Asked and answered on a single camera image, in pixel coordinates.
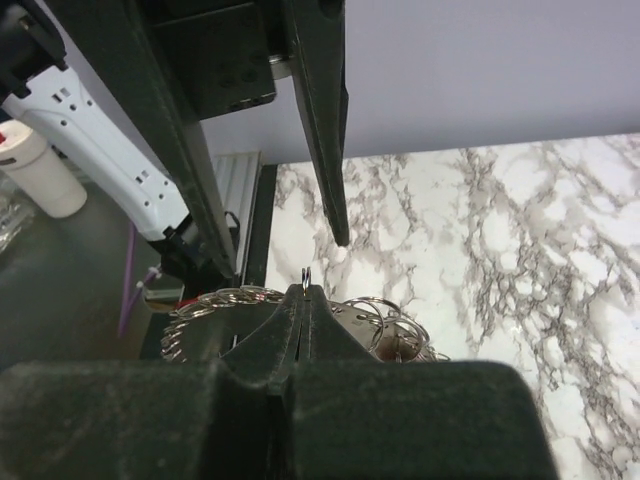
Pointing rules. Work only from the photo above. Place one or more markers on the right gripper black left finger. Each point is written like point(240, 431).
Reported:
point(222, 418)

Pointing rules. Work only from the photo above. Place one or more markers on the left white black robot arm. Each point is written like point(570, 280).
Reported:
point(47, 83)

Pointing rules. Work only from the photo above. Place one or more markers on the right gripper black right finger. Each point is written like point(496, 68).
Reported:
point(364, 419)

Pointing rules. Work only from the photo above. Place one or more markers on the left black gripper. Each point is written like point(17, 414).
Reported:
point(220, 52)

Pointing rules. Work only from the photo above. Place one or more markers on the white cylindrical container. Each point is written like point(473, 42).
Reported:
point(29, 160)

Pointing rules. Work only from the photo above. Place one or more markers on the aluminium extrusion rail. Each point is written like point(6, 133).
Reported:
point(237, 178)

